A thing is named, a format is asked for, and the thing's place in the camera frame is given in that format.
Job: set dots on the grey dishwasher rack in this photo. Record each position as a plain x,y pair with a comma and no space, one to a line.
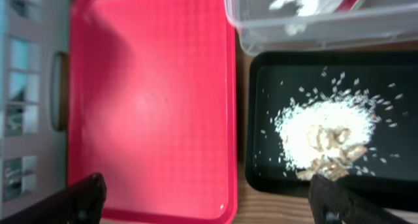
34,43

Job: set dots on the rice food leftovers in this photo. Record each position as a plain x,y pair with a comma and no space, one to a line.
327,135

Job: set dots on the clear plastic bin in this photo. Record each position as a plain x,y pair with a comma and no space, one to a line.
375,22

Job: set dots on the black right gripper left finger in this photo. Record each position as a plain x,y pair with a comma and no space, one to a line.
80,203

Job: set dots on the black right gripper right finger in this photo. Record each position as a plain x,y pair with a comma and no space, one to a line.
332,203

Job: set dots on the red plastic tray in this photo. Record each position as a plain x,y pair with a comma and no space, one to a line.
152,108

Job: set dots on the white tissue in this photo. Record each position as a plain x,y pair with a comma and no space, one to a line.
309,7

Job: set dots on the black food waste tray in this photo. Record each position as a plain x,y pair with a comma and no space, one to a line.
387,176

